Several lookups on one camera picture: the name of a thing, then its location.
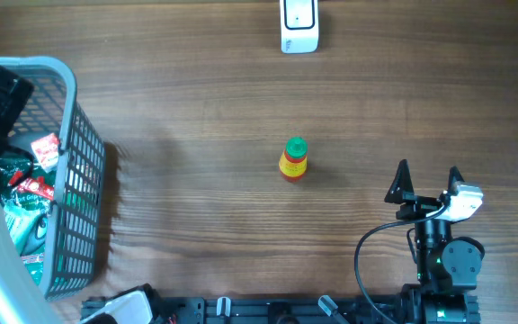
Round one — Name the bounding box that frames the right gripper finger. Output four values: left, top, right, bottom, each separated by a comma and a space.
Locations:
384, 159, 415, 203
448, 166, 464, 193

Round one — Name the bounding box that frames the red yellow sauce bottle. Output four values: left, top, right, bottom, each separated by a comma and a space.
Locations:
278, 137, 308, 182

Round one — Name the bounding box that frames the small red white snack packet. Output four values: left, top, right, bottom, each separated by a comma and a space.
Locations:
31, 133, 60, 173

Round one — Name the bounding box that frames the red stick sachet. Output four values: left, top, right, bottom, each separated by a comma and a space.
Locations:
8, 171, 54, 201

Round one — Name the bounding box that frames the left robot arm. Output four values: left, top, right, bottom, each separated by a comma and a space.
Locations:
0, 56, 106, 323

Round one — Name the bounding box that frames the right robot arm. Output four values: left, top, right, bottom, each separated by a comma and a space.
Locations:
385, 159, 485, 324

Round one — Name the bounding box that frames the white barcode scanner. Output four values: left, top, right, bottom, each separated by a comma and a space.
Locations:
280, 0, 319, 54

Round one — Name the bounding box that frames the grey plastic shopping basket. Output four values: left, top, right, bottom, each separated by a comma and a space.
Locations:
0, 57, 106, 302

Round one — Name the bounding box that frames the green 3M gloves package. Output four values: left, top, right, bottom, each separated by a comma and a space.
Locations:
0, 152, 58, 257

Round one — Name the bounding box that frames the right black cable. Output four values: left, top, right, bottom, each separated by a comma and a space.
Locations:
353, 204, 449, 324

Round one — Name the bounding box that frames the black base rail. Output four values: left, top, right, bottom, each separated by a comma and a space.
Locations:
80, 294, 483, 324

